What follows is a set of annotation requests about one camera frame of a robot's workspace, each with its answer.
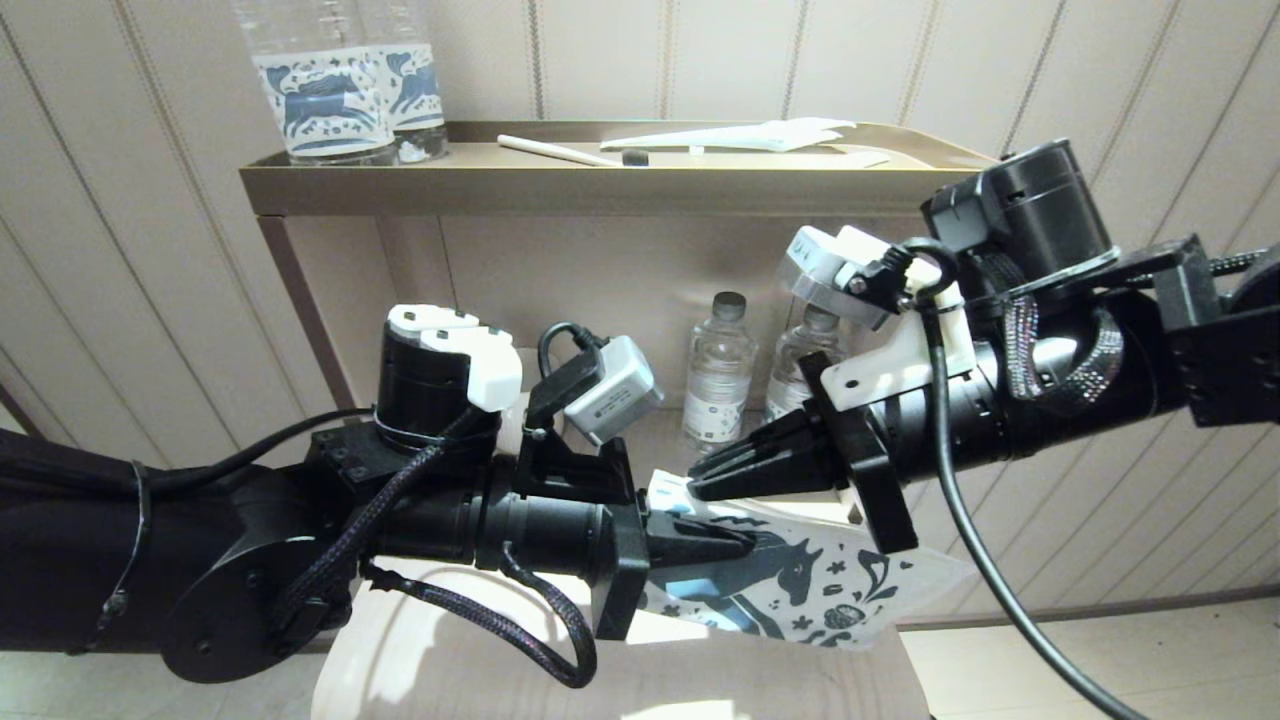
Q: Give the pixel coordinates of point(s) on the large blue-label water bottle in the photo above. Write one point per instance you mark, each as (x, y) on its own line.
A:
(320, 100)
(415, 90)

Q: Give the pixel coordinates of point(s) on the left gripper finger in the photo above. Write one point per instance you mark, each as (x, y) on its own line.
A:
(690, 532)
(690, 555)

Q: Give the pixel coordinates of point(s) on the beige shelf unit bronze tray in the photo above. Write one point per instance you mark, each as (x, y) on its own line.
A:
(650, 190)

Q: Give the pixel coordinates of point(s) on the white blue-patterned plastic bag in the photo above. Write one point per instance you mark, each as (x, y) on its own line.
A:
(860, 590)

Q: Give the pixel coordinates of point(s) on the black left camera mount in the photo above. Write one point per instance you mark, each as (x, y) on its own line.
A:
(570, 470)

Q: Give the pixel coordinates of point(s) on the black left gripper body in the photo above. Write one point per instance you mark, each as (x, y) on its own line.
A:
(620, 570)

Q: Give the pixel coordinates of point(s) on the flat white sachet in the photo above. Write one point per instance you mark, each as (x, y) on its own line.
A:
(860, 158)

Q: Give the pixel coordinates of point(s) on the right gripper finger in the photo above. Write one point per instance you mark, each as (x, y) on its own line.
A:
(780, 475)
(780, 440)

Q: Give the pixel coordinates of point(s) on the white wall panel dark frame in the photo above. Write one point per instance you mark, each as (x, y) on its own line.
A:
(6, 415)

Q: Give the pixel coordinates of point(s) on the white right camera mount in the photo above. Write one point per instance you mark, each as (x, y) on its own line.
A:
(900, 365)

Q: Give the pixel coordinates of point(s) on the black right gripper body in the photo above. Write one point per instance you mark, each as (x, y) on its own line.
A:
(865, 470)

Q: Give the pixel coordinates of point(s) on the small clear water bottle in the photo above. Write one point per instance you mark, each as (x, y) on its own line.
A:
(795, 360)
(718, 380)

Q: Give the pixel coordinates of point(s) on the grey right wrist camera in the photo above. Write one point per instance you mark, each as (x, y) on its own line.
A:
(830, 275)

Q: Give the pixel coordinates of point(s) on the white toothbrush dark bristles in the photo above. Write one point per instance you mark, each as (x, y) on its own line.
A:
(555, 151)

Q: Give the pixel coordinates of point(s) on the white packet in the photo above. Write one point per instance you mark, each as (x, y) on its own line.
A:
(740, 136)

